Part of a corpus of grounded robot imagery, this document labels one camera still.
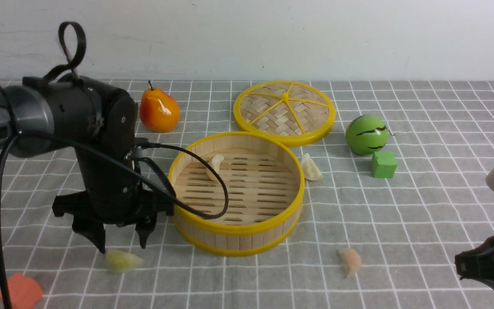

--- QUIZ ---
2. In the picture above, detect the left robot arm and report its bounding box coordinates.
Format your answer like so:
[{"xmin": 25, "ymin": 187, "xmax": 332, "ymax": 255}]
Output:
[{"xmin": 0, "ymin": 74, "xmax": 176, "ymax": 253}]

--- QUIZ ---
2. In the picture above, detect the bamboo steamer tray yellow rim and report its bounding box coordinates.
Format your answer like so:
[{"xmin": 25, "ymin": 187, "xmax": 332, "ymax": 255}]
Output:
[{"xmin": 173, "ymin": 131, "xmax": 304, "ymax": 257}]

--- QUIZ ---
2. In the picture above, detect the green toy watermelon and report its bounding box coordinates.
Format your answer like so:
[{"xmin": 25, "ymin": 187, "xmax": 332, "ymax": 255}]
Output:
[{"xmin": 345, "ymin": 114, "xmax": 392, "ymax": 156}]

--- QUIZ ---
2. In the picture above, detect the green foam cube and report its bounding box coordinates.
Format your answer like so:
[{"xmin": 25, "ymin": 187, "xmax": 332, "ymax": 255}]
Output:
[{"xmin": 371, "ymin": 151, "xmax": 398, "ymax": 179}]

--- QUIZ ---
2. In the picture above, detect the cream dumpling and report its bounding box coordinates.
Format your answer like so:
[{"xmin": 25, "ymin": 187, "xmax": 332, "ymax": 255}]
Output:
[{"xmin": 206, "ymin": 154, "xmax": 225, "ymax": 182}]

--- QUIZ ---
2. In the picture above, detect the woven bamboo steamer lid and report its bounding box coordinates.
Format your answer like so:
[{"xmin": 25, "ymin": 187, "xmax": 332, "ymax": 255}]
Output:
[{"xmin": 232, "ymin": 80, "xmax": 337, "ymax": 147}]

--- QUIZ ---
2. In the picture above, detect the orange toy pear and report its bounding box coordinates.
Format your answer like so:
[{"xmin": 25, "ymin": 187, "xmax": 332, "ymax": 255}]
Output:
[{"xmin": 139, "ymin": 80, "xmax": 181, "ymax": 133}]

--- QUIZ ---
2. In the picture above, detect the green dumpling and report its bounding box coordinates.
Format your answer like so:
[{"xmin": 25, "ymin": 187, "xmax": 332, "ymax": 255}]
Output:
[{"xmin": 105, "ymin": 250, "xmax": 144, "ymax": 273}]

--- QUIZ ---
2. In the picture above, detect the white dumpling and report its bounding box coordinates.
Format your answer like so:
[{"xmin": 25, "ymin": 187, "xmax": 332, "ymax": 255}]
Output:
[{"xmin": 301, "ymin": 153, "xmax": 323, "ymax": 181}]

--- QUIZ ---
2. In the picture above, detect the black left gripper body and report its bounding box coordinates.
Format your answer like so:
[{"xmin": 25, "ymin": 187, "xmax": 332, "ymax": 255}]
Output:
[{"xmin": 52, "ymin": 149, "xmax": 175, "ymax": 226}]

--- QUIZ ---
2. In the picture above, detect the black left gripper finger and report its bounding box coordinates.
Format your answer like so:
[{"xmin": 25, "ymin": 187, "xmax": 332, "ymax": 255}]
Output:
[
  {"xmin": 72, "ymin": 218, "xmax": 105, "ymax": 254},
  {"xmin": 135, "ymin": 215, "xmax": 157, "ymax": 249}
]

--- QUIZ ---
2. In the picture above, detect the pink dumpling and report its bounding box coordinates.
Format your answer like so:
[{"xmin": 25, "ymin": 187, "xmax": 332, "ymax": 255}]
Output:
[{"xmin": 337, "ymin": 248, "xmax": 362, "ymax": 279}]

